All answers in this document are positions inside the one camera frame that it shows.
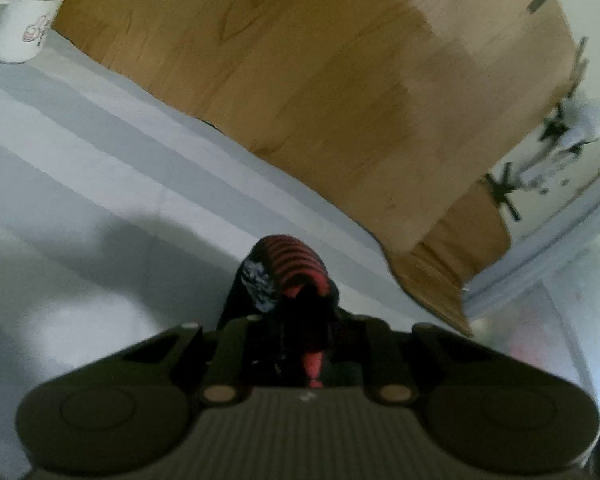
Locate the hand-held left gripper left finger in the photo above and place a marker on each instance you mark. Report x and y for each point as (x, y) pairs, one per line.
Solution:
(232, 350)

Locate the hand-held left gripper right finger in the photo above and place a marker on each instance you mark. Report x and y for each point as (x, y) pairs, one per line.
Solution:
(377, 355)

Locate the white cloth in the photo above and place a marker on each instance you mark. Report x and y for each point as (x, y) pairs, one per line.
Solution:
(577, 125)

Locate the white mug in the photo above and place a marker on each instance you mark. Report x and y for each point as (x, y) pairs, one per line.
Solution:
(22, 25)

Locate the black red white patterned sweater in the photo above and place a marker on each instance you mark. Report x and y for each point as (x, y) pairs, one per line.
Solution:
(290, 270)

